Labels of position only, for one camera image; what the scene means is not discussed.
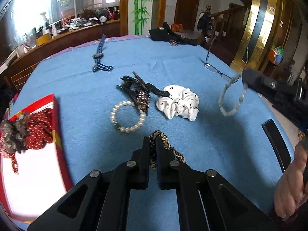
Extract dark framed eyeglasses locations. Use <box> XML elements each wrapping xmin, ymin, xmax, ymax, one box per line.
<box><xmin>200</xmin><ymin>32</ymin><xmax>249</xmax><ymax>83</ymax></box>

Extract red polka dot scrunchie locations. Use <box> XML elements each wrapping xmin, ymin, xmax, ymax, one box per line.
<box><xmin>25</xmin><ymin>108</ymin><xmax>53</xmax><ymax>150</ymax></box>

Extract bamboo wall painting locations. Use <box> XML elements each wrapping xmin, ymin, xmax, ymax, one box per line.
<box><xmin>132</xmin><ymin>0</ymin><xmax>152</xmax><ymax>35</ymax></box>

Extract person's right hand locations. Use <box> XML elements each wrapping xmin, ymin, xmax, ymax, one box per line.
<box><xmin>274</xmin><ymin>136</ymin><xmax>307</xmax><ymax>218</ymax></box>

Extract grey black organza scrunchie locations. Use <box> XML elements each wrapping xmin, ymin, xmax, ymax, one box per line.
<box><xmin>1</xmin><ymin>113</ymin><xmax>29</xmax><ymax>154</ymax></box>

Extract pale jade bead bracelet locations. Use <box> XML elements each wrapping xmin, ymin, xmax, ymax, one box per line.
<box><xmin>218</xmin><ymin>73</ymin><xmax>249</xmax><ymax>117</ymax></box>

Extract red gift box lid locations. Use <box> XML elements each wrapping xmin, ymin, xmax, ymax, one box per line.
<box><xmin>1</xmin><ymin>94</ymin><xmax>73</xmax><ymax>224</ymax></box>

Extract white black-dotted scrunchie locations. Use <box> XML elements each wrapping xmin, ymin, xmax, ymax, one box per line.
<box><xmin>156</xmin><ymin>85</ymin><xmax>199</xmax><ymax>121</ymax></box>

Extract black bag on bed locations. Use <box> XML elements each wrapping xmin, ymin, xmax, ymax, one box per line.
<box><xmin>149</xmin><ymin>22</ymin><xmax>206</xmax><ymax>46</ymax></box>

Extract red white plaid scrunchie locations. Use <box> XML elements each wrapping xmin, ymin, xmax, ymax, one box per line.
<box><xmin>0</xmin><ymin>137</ymin><xmax>15</xmax><ymax>159</ymax></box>

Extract black hair claw clip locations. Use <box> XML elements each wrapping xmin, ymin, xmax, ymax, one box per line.
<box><xmin>116</xmin><ymin>72</ymin><xmax>170</xmax><ymax>115</ymax></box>

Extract wooden counter shelf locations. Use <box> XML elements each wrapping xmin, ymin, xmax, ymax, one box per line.
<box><xmin>1</xmin><ymin>19</ymin><xmax>121</xmax><ymax>91</ymax></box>

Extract gold black beaded bracelet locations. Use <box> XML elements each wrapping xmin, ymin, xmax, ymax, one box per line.
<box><xmin>148</xmin><ymin>130</ymin><xmax>187</xmax><ymax>170</ymax></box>

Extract blue bed cover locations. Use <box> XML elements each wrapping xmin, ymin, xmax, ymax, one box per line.
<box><xmin>12</xmin><ymin>37</ymin><xmax>293</xmax><ymax>230</ymax></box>

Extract black smartphone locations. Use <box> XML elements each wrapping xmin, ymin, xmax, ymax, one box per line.
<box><xmin>262</xmin><ymin>119</ymin><xmax>291</xmax><ymax>172</ymax></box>

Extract white pearl bracelet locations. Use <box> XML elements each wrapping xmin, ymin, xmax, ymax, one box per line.
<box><xmin>110</xmin><ymin>100</ymin><xmax>147</xmax><ymax>133</ymax></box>

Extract dark wooden door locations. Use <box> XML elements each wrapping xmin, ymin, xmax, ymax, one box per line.
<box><xmin>174</xmin><ymin>0</ymin><xmax>200</xmax><ymax>31</ymax></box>

